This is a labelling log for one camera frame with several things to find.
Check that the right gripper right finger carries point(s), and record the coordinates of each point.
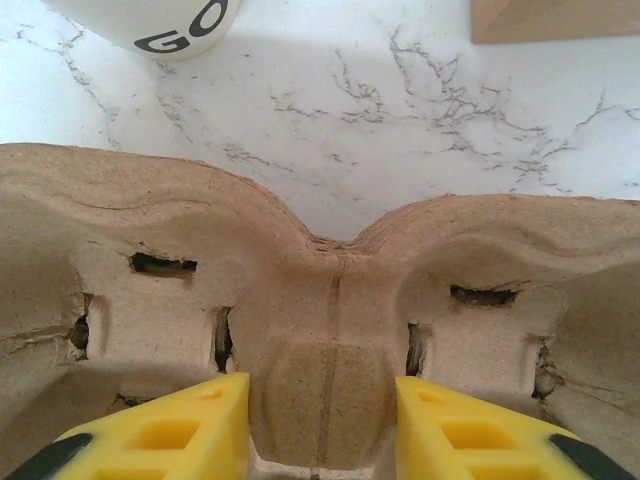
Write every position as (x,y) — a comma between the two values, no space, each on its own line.
(465,435)

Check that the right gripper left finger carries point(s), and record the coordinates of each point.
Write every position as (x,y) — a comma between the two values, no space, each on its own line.
(165,435)

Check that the brown cardboard cup carrier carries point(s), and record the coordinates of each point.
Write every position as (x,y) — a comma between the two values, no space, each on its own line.
(150,210)

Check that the stack of white paper cups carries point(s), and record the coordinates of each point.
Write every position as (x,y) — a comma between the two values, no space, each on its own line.
(175,25)

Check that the brown napkin tray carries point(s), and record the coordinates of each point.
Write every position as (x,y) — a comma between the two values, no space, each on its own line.
(550,20)

